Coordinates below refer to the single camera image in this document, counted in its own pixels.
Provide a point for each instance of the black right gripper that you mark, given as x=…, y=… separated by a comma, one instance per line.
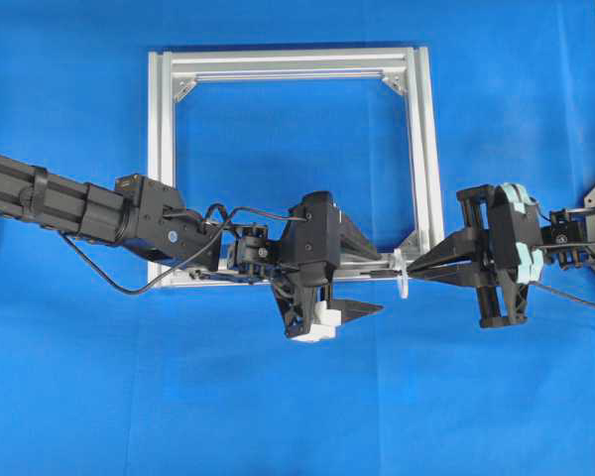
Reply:
x=501, y=302

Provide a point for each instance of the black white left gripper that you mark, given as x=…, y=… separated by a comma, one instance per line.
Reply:
x=309, y=315

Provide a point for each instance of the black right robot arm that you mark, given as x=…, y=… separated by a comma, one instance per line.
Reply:
x=564, y=237

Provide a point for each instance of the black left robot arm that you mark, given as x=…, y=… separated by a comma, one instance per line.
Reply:
x=149, y=219

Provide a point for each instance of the black teal right wrist camera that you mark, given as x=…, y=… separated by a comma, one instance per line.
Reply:
x=515, y=233

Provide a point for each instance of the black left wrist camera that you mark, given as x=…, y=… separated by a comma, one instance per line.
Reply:
x=317, y=238

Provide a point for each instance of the silver aluminium extrusion frame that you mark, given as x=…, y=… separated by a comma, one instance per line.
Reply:
x=172, y=76

